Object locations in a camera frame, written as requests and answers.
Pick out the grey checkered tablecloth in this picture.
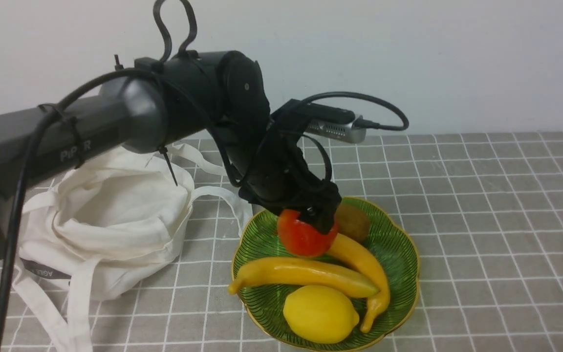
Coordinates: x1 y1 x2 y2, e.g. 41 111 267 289
90 132 563 352

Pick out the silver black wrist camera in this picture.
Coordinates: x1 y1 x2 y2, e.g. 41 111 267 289
300 103 367 144

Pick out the red orange round fruit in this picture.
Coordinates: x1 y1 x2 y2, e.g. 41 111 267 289
277 209 338 258

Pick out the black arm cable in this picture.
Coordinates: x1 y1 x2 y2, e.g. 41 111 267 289
0 0 409 352

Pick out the white cloth tote bag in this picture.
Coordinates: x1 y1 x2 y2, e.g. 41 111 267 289
13 147 253 352

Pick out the upper yellow banana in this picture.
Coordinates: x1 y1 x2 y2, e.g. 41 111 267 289
326 234 391 333

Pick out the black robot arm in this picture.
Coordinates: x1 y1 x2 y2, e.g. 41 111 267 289
0 51 341 309

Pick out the yellow lemon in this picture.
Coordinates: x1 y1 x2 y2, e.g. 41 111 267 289
283 286 360 345

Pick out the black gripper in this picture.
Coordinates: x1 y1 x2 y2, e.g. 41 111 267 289
233 99 342 235

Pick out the yellow banana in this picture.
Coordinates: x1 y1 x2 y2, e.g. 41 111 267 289
326 234 391 333
228 257 380 298

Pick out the brown kiwi fruit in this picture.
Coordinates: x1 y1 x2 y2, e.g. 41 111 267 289
335 203 370 243

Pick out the green glass plate gold rim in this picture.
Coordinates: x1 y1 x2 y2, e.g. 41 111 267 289
232 198 420 352

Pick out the lower yellow banana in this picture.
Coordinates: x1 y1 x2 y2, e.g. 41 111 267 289
228 257 380 298

